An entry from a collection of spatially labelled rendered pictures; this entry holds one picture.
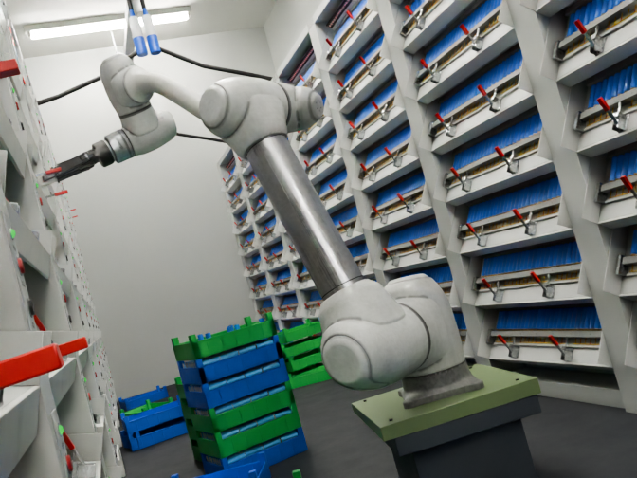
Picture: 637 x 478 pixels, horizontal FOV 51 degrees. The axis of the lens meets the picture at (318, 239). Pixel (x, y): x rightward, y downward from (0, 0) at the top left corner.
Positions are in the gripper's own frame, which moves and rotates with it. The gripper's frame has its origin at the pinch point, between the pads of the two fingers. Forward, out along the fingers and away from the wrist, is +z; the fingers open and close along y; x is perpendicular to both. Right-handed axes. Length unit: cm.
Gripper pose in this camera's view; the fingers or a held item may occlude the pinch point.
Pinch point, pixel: (43, 180)
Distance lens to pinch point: 204.0
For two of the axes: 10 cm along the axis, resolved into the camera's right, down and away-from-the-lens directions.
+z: -8.2, 4.6, -3.4
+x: 4.8, 8.8, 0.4
